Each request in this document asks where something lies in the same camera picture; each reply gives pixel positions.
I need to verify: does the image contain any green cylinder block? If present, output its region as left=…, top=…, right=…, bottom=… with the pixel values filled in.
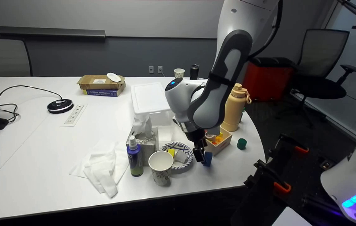
left=236, top=139, right=247, bottom=150

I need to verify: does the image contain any black office chair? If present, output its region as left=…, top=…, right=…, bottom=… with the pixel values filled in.
left=290, top=29, right=356, bottom=126

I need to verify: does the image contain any black travel mug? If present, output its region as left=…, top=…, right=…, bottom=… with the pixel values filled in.
left=189, top=64, right=198, bottom=81

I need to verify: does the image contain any beige water bottle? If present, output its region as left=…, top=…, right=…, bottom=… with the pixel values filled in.
left=221, top=83, right=251, bottom=132

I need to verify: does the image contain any wooden tray of blocks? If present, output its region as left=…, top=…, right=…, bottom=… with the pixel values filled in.
left=204, top=128, right=232, bottom=156

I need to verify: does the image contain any yellow block on plate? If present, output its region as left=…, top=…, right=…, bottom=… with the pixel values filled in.
left=165, top=149, right=176, bottom=159

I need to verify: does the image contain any patterned paper cup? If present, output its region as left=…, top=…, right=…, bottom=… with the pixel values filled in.
left=173, top=68, right=184, bottom=78

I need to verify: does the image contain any clear plastic storage bin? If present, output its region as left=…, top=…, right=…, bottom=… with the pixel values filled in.
left=130, top=82, right=172, bottom=126

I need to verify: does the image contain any crumpled white tissue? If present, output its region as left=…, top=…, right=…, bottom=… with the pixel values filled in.
left=69, top=144, right=128, bottom=199

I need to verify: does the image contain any black cable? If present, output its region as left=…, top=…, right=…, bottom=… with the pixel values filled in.
left=0, top=85, right=62, bottom=125

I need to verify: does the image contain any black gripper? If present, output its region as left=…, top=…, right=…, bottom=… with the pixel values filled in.
left=182, top=123, right=206, bottom=165

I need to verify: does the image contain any blue cube block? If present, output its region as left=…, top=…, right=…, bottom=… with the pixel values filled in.
left=202, top=152, right=212, bottom=167

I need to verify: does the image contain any black round speaker puck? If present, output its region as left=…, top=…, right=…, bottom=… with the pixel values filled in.
left=46, top=100, right=74, bottom=115

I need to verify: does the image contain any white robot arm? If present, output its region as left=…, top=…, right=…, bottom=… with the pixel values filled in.
left=164, top=0, right=284, bottom=162

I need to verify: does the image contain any blue patterned paper plate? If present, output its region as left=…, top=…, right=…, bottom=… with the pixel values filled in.
left=160, top=142, right=193, bottom=172

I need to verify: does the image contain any black orange clamp stand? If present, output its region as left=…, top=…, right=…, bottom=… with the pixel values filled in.
left=236, top=135, right=309, bottom=226

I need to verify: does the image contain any grey tissue box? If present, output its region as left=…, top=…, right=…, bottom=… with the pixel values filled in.
left=129, top=115, right=158, bottom=166

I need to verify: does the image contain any red storage box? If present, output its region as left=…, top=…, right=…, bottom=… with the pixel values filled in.
left=242, top=58, right=294, bottom=102

